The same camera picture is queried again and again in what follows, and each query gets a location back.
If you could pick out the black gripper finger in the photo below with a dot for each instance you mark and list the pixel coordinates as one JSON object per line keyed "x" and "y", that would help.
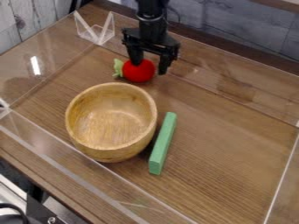
{"x": 165, "y": 63}
{"x": 137, "y": 55}

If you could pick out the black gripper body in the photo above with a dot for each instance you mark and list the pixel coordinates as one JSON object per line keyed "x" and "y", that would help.
{"x": 166, "y": 45}

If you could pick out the red plush fruit green leaf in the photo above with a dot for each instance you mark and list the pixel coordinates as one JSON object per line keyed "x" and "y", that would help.
{"x": 138, "y": 74}

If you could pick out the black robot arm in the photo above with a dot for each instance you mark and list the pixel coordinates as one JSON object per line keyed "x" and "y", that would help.
{"x": 150, "y": 36}

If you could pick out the wooden bowl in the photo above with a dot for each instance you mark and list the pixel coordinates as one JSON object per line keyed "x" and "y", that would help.
{"x": 111, "y": 120}

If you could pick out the green rectangular block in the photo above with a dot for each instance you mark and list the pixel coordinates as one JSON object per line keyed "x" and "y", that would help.
{"x": 162, "y": 144}

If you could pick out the clear acrylic triangle bracket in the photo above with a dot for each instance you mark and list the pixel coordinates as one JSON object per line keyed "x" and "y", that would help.
{"x": 95, "y": 33}

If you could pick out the clear acrylic tray wall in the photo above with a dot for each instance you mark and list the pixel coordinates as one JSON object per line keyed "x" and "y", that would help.
{"x": 233, "y": 163}

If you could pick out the black metal stand bracket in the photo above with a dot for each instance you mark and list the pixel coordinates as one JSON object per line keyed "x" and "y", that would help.
{"x": 39, "y": 214}

